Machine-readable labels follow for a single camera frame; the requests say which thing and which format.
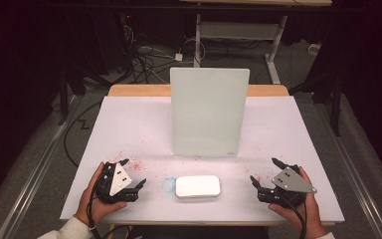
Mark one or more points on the black metal stand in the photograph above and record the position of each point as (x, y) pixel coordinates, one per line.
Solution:
(63, 99)

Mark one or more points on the person's right hand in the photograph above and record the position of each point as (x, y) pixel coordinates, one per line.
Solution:
(295, 217)

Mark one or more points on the wooden table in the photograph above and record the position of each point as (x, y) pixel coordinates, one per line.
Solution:
(139, 90)

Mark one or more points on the white whiteboard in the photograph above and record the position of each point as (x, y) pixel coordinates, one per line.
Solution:
(209, 116)

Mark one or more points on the metal floor rail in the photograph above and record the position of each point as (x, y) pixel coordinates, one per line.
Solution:
(36, 176)
(354, 169)

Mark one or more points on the white power adapter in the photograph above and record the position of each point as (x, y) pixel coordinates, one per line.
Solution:
(178, 57)

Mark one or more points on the white metal desk frame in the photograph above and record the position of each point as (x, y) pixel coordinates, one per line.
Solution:
(238, 30)

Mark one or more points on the small white floor box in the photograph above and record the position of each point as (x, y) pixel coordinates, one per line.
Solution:
(314, 48)

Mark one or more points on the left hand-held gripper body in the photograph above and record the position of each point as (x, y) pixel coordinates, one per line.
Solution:
(119, 181)

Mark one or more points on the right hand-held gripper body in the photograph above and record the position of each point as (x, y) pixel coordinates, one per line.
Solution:
(291, 181)

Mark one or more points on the white rectangular eraser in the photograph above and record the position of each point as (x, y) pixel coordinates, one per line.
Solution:
(197, 186)

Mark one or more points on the person's left hand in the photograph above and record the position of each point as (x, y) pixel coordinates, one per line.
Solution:
(101, 209)

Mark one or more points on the white table cover sheet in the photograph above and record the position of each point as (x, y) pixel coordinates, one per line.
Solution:
(139, 132)

